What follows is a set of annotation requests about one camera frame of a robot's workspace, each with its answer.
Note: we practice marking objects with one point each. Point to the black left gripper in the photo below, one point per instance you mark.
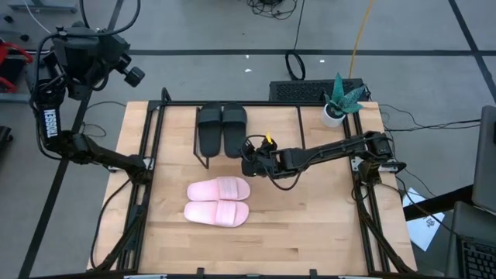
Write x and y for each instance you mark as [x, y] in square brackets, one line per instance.
[85, 58]

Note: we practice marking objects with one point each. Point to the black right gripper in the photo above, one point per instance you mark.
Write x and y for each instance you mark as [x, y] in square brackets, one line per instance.
[257, 162]

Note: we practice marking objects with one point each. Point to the black slide sandal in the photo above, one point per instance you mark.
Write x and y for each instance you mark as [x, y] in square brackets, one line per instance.
[235, 131]
[210, 131]

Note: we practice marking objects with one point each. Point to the pink slide sandal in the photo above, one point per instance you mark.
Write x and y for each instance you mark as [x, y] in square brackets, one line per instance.
[215, 213]
[217, 189]

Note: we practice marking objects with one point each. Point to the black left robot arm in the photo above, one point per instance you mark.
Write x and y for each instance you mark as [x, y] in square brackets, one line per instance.
[89, 151]

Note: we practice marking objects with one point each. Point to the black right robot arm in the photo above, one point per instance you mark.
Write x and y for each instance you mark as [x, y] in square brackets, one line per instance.
[333, 149]

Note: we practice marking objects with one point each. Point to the yellow tag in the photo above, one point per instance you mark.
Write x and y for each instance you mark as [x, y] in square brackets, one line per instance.
[268, 137]

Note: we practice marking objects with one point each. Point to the black caster wheel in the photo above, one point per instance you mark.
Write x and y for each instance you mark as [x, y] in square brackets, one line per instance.
[24, 38]
[8, 19]

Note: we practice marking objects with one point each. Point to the red cart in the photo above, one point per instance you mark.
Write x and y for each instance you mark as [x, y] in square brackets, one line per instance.
[11, 48]

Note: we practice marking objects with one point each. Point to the green plant in white pot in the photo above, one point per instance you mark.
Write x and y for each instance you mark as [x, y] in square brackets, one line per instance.
[341, 101]

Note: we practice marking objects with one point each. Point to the black equipment piece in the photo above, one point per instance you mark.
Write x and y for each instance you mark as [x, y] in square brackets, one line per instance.
[4, 139]

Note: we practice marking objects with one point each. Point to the white paper sheet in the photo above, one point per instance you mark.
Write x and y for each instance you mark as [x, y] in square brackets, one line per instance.
[424, 226]

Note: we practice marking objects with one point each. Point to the black table leg bar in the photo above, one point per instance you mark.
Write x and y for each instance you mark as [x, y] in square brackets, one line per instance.
[438, 201]

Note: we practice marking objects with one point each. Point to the grey monitor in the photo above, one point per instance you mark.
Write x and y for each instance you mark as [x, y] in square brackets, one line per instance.
[486, 162]

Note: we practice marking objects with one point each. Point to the black laptop keyboard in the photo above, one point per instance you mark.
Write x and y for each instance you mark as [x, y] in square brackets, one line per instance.
[476, 255]

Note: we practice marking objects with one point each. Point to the wooden shelf with black frame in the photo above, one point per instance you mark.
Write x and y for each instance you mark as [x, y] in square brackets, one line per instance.
[271, 124]

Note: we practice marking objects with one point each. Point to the black metal rig frame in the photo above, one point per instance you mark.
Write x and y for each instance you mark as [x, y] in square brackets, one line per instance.
[178, 103]

